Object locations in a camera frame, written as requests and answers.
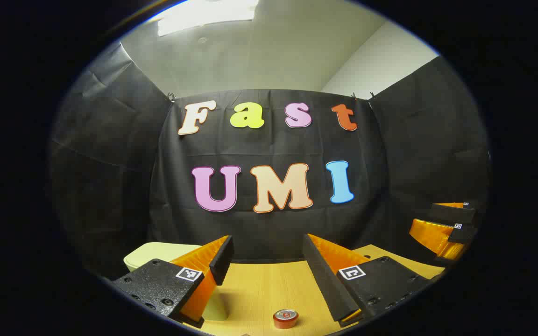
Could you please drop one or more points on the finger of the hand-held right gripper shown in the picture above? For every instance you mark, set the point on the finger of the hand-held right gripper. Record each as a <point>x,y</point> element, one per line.
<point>451,213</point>
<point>430,235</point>

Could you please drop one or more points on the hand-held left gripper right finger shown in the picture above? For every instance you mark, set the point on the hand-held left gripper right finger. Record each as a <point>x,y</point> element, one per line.
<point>327,284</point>

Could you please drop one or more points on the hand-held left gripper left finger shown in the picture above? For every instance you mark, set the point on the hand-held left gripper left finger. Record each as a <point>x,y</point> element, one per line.
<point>157,284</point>

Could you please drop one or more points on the pale green desktop garbage bin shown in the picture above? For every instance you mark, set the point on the pale green desktop garbage bin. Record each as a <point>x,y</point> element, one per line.
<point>157,254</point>

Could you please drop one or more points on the red pop can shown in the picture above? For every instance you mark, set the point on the red pop can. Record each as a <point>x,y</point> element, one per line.
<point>285,321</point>

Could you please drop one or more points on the wooden desktop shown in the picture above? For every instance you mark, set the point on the wooden desktop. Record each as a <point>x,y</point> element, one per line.
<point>259,289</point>

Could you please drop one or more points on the black backdrop cloth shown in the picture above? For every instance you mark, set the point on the black backdrop cloth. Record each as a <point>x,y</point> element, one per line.
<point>269,149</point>

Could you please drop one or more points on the ceiling light panel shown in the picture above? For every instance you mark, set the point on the ceiling light panel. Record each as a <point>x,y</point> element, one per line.
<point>203,16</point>

